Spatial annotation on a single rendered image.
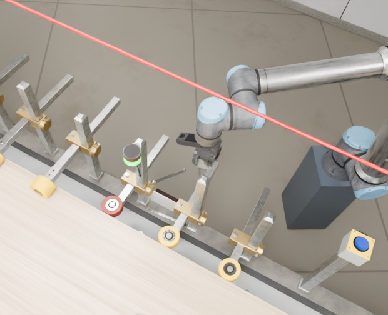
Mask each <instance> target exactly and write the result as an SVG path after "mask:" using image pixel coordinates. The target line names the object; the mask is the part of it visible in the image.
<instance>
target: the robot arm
mask: <svg viewBox="0 0 388 315"><path fill-rule="evenodd" d="M370 78H379V79H380V80H382V81H388V46H382V47H380V48H379V49H378V50H377V52H371V53H367V54H358V55H353V56H346V57H337V58H332V59H324V60H319V61H311V62H303V63H298V64H290V65H286V66H277V67H270V68H265V69H252V70H251V69H250V68H249V67H248V66H245V65H239V66H235V67H233V68H231V70H229V72H228V73H227V76H226V80H227V88H228V93H229V96H230V99H231V100H234V101H236V102H238V103H240V104H243V105H244V106H247V107H249V108H251V109H254V110H256V111H258V112H260V113H262V114H264V115H266V107H265V103H264V102H263V101H258V99H257V96H258V95H261V94H266V93H275V92H280V91H288V90H293V89H301V88H309V87H314V86H323V85H327V84H335V83H344V82H349V81H356V80H361V79H370ZM264 123H265V119H264V118H262V117H260V116H258V115H256V114H253V113H251V112H249V111H246V110H244V109H242V108H240V107H238V106H236V105H234V104H231V103H229V102H225V101H224V100H222V99H220V98H218V97H208V98H206V99H204V100H203V101H202V102H201V104H200V106H199V108H198V112H197V124H196V128H195V133H194V134H192V133H187V132H181V133H180V135H179V136H178V137H177V139H176V142H177V144H179V145H184V146H191V147H195V150H194V152H193V159H192V164H193V165H194V166H195V167H197V168H198V167H200V168H203V169H208V167H207V166H206V165H204V161H205V162H206V163H207V165H208V166H210V167H212V166H213V163H214V162H215V161H216V160H217V158H218V157H219V155H220V151H221V148H222V146H221V143H222V140H221V139H220V137H221V134H222V131H227V130H243V129H251V130H253V129H260V128H262V127H263V125H264ZM335 147H337V148H339V149H342V150H344V151H346V152H348V153H351V154H353V155H355V156H357V157H359V158H362V159H364V160H366V161H368V162H370V163H372V164H375V165H377V166H379V167H381V168H384V169H386V170H388V116H387V117H386V119H385V121H384V123H383V125H382V126H381V128H380V130H379V132H378V133H377V135H375V133H374V132H372V131H371V130H370V129H368V128H366V127H363V126H352V127H350V128H348V130H346V132H345V133H343V135H342V137H341V138H340V139H339V141H338V143H337V144H336V145H335ZM322 167H323V169H324V171H325V172H326V173H327V174H328V175H329V176H330V177H332V178H333V179H336V180H338V181H350V184H351V186H352V190H353V193H354V194H355V196H356V198H357V199H360V200H368V199H375V198H379V197H381V196H384V195H386V194H387V193H388V182H387V180H388V175H387V174H385V173H383V172H380V171H378V170H376V169H374V168H372V167H370V166H367V165H365V164H363V163H361V162H358V161H356V160H354V159H352V158H350V157H348V156H345V155H343V154H341V153H339V152H337V151H334V150H332V149H329V150H328V151H327V152H326V153H325V154H324V155H323V157H322Z"/></svg>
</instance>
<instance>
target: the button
mask: <svg viewBox="0 0 388 315"><path fill-rule="evenodd" d="M355 245H356V246H357V248H358V249H360V250H362V251H365V250H366V249H368V248H369V242H368V240H367V239H366V238H364V237H358V238H357V239H356V240H355Z"/></svg>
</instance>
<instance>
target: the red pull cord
mask: <svg viewBox="0 0 388 315"><path fill-rule="evenodd" d="M5 1H7V2H9V3H11V4H14V5H16V6H18V7H20V8H23V9H25V10H27V11H29V12H31V13H33V14H36V15H38V16H40V17H42V18H45V19H47V20H49V21H51V22H53V23H55V24H58V25H60V26H62V27H64V28H66V29H69V30H71V31H73V32H75V33H78V34H80V35H82V36H84V37H86V38H88V39H91V40H93V41H95V42H97V43H100V44H102V45H104V46H106V47H108V48H110V49H113V50H115V51H117V52H119V53H122V54H124V55H125V56H128V57H130V58H132V59H135V60H137V61H139V62H141V63H143V64H146V65H147V66H150V67H152V68H154V69H157V70H159V71H161V72H163V73H165V74H167V75H169V76H172V77H174V78H176V79H179V80H181V81H183V82H185V83H187V84H189V85H192V86H194V87H196V88H198V89H201V90H202V91H205V92H207V93H209V94H211V95H214V96H216V97H218V98H220V99H222V100H224V101H227V102H229V103H231V104H234V105H236V106H238V107H240V108H242V109H244V110H246V111H249V112H251V113H253V114H256V115H258V116H260V117H261V118H264V119H266V120H268V121H271V122H273V123H275V124H278V125H279V126H282V127H283V128H286V129H288V130H290V131H293V132H295V133H297V134H299V135H301V136H303V137H306V138H308V139H310V140H313V141H315V142H317V143H319V144H321V145H323V146H325V147H328V148H330V149H332V150H334V151H337V152H338V153H341V154H343V155H345V156H348V157H350V158H352V159H354V160H356V161H358V162H360V163H363V164H365V165H367V166H370V167H372V168H374V169H376V170H378V171H380V172H382V173H385V174H387V175H388V170H386V169H384V168H382V167H379V166H377V165H375V164H372V163H371V162H369V161H366V160H364V159H362V158H359V157H357V156H355V155H353V154H351V153H349V152H346V151H344V150H342V149H339V148H337V147H335V146H333V145H331V144H329V143H327V142H324V141H322V140H319V139H317V138H316V137H313V136H311V135H309V134H306V133H304V132H302V131H299V130H298V129H295V128H294V127H291V126H289V125H287V124H284V123H282V122H280V121H278V120H276V119H274V118H271V117H269V116H267V115H264V114H262V113H260V112H258V111H256V110H254V109H251V108H249V107H247V106H244V105H243V104H240V103H238V102H236V101H234V100H231V99H229V98H227V97H225V96H222V95H221V94H218V93H216V92H214V91H211V90H209V89H207V88H205V87H203V86H201V85H199V84H196V83H194V82H192V81H189V80H187V79H185V78H183V77H181V76H179V75H176V74H174V73H172V72H169V71H167V70H166V69H163V68H161V67H159V66H156V65H154V64H152V63H150V62H148V61H145V60H143V59H141V58H139V57H136V56H134V55H132V54H130V53H128V52H126V51H123V50H121V49H119V48H117V47H114V46H112V45H110V44H108V43H106V42H104V41H101V40H99V39H97V38H95V37H93V36H90V35H88V34H86V33H84V32H81V31H79V30H77V29H75V28H73V27H71V26H68V25H66V24H64V23H61V22H59V21H57V20H55V19H53V18H51V17H48V16H46V15H44V14H41V13H40V12H37V11H35V10H33V9H31V8H29V7H26V6H24V5H22V4H20V3H18V2H16V1H13V0H5Z"/></svg>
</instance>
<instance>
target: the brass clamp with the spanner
mask: <svg viewBox="0 0 388 315"><path fill-rule="evenodd" d="M125 173H129V175H130V176H129V177H125ZM125 173H124V175H123V176H122V177H121V183H122V184H123V185H125V186H126V185H127V184H130V185H132V186H134V189H135V190H134V191H136V192H138V193H140V194H142V195H144V196H151V195H152V194H153V191H154V190H155V186H154V185H152V184H151V181H148V184H147V185H146V186H145V188H144V189H143V188H142V187H140V186H138V185H136V174H135V173H133V172H131V171H129V170H126V172H125Z"/></svg>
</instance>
